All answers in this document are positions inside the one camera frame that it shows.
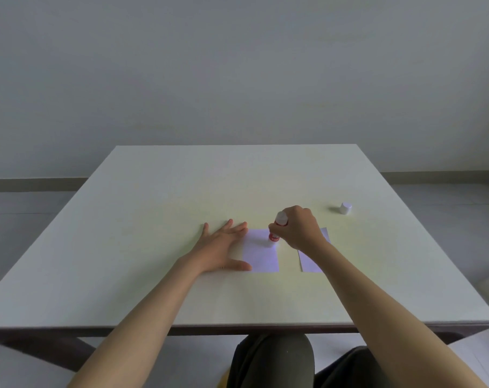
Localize person's left hand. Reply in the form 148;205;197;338
187;219;253;275

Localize person's right hand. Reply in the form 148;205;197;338
268;205;330;254

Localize red and white glue stick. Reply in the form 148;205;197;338
269;211;289;243

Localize white paper sheet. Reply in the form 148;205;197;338
243;228;280;273
297;227;331;273

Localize person's left forearm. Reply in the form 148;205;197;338
67;254;201;388

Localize person's right forearm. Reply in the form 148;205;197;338
299;241;488;388

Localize person's dark trousers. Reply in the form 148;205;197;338
228;333;392;388

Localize grey baseboard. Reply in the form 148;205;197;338
0;170;489;193

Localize white table with dark frame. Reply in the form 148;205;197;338
0;144;489;360

